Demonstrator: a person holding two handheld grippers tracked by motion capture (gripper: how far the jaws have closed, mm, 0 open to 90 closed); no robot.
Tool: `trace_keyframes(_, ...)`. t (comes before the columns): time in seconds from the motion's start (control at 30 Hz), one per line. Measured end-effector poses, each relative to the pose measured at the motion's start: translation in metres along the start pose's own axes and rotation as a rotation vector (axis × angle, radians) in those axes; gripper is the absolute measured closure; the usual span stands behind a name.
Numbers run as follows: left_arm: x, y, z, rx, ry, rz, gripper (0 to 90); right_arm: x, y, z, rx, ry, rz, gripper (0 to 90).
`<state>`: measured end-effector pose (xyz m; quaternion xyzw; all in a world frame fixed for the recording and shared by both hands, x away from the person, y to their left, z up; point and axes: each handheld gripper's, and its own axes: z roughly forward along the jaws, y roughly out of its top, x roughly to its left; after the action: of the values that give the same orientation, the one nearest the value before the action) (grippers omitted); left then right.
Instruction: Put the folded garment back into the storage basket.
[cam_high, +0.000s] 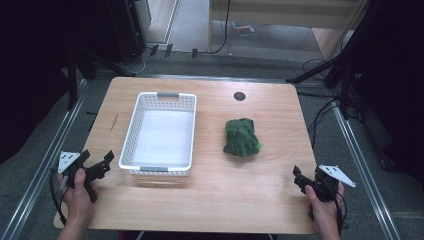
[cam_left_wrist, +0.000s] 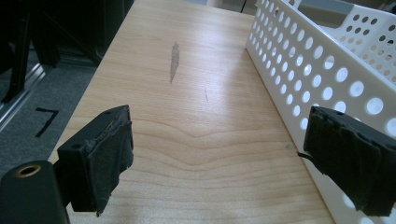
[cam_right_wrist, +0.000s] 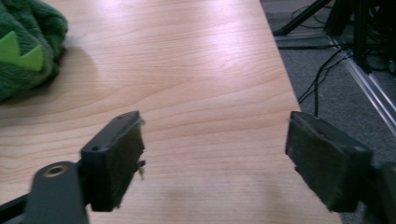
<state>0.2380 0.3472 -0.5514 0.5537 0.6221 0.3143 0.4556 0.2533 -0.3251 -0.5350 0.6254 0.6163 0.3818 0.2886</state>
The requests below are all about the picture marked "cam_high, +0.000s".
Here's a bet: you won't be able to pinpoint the black hanging cable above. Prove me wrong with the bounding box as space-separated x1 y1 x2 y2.
208 0 232 55

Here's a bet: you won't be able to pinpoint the black tripod stand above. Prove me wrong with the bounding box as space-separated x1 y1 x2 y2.
285 49 356 119

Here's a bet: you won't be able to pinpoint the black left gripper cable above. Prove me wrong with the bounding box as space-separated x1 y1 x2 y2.
48 166 69 226

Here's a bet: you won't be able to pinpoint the metal floor rail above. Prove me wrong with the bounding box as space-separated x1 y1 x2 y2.
0 78 89 240
331 99 403 240

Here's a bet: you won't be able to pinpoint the person's right hand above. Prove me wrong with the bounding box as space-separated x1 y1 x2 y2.
304 181 345 229

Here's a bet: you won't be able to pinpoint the black metal stand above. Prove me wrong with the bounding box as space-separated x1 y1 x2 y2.
64 46 98 112

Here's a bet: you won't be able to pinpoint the person's left hand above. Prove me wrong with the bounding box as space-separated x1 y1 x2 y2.
56 168 101 224

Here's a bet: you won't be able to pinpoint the black cabinet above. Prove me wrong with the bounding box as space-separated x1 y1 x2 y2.
106 0 148 64

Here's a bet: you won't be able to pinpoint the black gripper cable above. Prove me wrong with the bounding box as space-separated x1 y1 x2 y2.
48 166 69 226
333 191 349 234

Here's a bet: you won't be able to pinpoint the white floor cable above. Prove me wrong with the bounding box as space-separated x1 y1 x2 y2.
120 48 151 75

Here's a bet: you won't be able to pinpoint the dark curtain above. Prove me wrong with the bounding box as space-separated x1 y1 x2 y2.
0 0 116 166
346 0 424 184

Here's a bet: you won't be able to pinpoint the black floor cables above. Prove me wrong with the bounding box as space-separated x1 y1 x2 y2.
301 58 339 149

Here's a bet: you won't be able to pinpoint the white plastic basket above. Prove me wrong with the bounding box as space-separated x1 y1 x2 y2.
118 91 198 177

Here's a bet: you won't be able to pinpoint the book with red cover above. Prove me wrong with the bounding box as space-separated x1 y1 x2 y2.
233 21 257 37

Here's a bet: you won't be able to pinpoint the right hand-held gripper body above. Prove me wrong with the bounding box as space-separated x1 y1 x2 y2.
312 164 357 203

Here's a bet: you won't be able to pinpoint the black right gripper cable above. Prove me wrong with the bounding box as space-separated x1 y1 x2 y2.
333 191 349 234

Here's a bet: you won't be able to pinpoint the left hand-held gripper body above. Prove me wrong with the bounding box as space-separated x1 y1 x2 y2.
57 150 99 204

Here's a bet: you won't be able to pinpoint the dark green cloth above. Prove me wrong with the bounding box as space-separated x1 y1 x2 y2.
222 117 264 159

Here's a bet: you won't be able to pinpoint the light wooden furniture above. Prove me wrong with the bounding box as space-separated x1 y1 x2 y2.
207 0 371 62

